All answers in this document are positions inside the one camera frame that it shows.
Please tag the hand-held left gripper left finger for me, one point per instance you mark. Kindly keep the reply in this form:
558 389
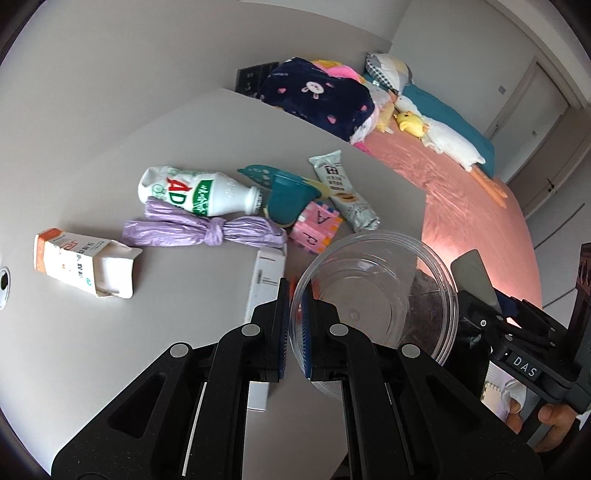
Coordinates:
282 323

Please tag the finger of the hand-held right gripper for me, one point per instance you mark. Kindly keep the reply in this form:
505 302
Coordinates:
475 277

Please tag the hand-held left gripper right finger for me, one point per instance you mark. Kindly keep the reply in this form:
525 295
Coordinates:
308 332

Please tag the clear plastic bowl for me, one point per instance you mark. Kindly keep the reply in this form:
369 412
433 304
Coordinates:
369 295

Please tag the white plastic milk bottle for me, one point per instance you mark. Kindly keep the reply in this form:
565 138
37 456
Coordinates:
217 194

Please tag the person's right hand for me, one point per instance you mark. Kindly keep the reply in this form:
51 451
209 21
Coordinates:
558 424

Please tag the slim white paper box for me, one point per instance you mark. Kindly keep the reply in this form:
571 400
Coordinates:
268 277

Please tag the bed with pink sheet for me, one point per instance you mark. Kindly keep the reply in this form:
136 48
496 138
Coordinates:
461 207

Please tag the pink building block toy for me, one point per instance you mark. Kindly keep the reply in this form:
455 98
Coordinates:
318 221

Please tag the teal plastic scoop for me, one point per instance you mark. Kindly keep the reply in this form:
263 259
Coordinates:
286 196

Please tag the knotted purple plastic bag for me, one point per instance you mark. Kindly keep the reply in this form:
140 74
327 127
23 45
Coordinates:
184 228

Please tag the white goose plush toy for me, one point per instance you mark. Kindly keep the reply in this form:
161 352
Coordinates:
450 136

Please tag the silver snack wrapper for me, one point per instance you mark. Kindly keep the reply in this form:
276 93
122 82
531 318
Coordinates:
341 189

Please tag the yellow duck plush toy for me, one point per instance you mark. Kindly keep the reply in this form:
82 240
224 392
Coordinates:
410 122

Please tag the teal blanket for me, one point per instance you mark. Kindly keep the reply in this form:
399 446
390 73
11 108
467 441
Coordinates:
438 106

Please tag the white door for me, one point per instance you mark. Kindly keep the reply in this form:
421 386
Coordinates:
531 92

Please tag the white and yellow plush toy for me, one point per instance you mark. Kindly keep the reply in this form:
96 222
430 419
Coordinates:
378 104

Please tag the orange and white carton box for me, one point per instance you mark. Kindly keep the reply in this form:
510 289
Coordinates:
69 258

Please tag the patterned pillow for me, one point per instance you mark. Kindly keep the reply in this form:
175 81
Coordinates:
388 69

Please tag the navy printed fleece blanket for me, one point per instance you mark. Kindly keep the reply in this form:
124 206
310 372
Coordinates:
314 97

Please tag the pink and yellow plush toy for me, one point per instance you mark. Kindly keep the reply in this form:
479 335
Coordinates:
339 71

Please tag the dark wall outlet panel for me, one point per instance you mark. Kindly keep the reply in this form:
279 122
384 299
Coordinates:
247 81

